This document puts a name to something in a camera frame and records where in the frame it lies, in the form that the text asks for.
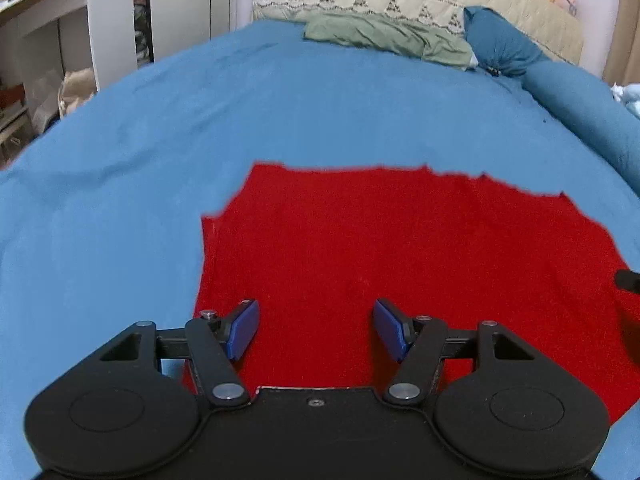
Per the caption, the beige curtain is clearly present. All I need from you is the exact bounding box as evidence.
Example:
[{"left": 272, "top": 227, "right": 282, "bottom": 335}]
[{"left": 602, "top": 0, "right": 640, "bottom": 86}]

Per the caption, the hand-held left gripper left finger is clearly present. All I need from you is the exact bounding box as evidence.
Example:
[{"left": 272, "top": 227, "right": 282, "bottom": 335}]
[{"left": 99, "top": 299, "right": 262, "bottom": 408}]

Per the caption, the light blue blanket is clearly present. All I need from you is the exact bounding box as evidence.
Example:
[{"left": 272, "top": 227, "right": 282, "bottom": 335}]
[{"left": 611, "top": 82, "right": 640, "bottom": 120}]

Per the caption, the blue pillow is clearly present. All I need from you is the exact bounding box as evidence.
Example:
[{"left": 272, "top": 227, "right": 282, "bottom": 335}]
[{"left": 462, "top": 6, "right": 551, "bottom": 78}]

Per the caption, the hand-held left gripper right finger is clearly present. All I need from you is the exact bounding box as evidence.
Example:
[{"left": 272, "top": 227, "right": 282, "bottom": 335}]
[{"left": 374, "top": 299, "right": 537, "bottom": 407}]

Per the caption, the long blue bolster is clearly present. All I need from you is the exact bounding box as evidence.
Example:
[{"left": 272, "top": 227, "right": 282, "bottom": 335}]
[{"left": 522, "top": 60, "right": 640, "bottom": 191}]

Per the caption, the cream cloth bag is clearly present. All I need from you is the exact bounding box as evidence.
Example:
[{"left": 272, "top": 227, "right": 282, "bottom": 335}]
[{"left": 59, "top": 67, "right": 97, "bottom": 117}]

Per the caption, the red knit sweater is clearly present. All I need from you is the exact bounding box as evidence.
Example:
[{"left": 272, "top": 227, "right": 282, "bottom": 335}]
[{"left": 182, "top": 161, "right": 637, "bottom": 423}]

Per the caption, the green folded cloth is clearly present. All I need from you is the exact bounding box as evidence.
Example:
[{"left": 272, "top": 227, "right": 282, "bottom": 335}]
[{"left": 304, "top": 12, "right": 478, "bottom": 71}]

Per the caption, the white wardrobe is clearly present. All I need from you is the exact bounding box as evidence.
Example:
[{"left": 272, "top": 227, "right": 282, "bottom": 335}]
[{"left": 150, "top": 0, "right": 256, "bottom": 63}]

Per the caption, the white desk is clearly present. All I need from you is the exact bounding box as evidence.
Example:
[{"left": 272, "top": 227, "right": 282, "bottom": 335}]
[{"left": 0, "top": 0, "right": 138, "bottom": 161}]

